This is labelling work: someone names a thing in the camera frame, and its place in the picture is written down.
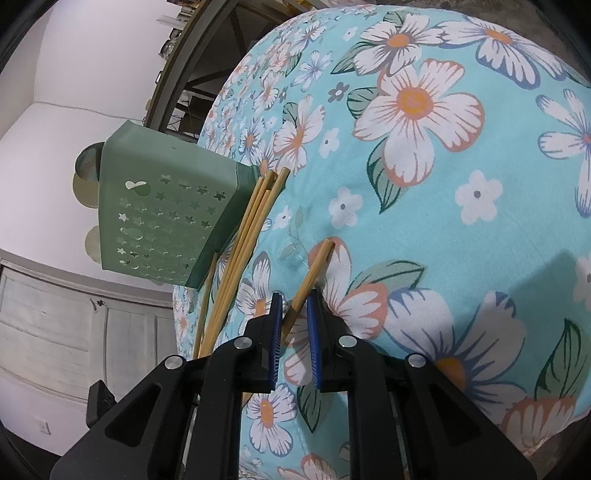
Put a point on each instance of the green plastic utensil holder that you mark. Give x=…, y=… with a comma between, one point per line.
x=165, y=205

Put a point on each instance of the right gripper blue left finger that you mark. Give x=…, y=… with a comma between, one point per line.
x=276, y=319

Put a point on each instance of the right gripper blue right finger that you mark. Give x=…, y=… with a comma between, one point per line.
x=314, y=313

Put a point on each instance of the floral blue quilt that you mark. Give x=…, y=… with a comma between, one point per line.
x=448, y=159

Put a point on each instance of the green-white ceramic spoon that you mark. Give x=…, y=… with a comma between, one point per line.
x=88, y=162

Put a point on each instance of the grey long table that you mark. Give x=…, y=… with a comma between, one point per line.
x=210, y=46

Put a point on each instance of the white panel door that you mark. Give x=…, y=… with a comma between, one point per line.
x=62, y=340

